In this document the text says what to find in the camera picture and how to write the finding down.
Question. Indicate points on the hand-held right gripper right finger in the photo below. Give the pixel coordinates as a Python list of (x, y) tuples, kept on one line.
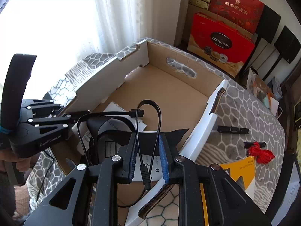
[(164, 161)]

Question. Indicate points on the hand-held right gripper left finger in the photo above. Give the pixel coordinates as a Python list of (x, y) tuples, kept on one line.
[(132, 160)]

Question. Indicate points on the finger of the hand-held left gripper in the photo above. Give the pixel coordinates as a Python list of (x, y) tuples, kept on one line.
[(40, 108), (56, 120)]

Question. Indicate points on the black fabric pouch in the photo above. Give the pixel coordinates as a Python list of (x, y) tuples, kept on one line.
[(171, 136)]

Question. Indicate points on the black carrying case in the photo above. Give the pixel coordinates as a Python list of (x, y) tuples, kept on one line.
[(103, 136)]

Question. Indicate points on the white paper sheet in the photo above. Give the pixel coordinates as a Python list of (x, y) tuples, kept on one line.
[(117, 108)]

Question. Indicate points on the white cardboard box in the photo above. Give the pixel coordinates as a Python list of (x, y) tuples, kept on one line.
[(174, 91)]

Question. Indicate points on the yellow booklet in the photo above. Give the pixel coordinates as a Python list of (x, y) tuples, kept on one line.
[(239, 169)]

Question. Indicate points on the person's left hand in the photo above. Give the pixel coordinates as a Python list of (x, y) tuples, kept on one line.
[(13, 160)]

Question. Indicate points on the black plastic bar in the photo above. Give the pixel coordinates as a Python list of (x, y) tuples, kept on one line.
[(232, 129)]

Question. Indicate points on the white curtain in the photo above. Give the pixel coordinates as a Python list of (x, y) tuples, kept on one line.
[(82, 16)]

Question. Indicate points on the open carton of clutter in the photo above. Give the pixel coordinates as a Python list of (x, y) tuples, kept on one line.
[(261, 87)]

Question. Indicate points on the red Collection gift box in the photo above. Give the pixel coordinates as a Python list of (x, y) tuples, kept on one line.
[(218, 44)]

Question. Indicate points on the blue white box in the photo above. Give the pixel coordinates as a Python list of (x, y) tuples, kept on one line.
[(276, 87)]

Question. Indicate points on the black speaker stand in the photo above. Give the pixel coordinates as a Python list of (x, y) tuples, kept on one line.
[(252, 54), (272, 66)]

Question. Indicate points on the green portable device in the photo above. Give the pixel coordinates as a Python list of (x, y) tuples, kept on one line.
[(298, 114)]

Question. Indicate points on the black speaker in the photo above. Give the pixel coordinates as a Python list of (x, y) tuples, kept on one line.
[(268, 23), (288, 44)]

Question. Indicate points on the red Chinese tea gift bag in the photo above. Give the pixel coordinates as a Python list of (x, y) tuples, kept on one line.
[(237, 7)]

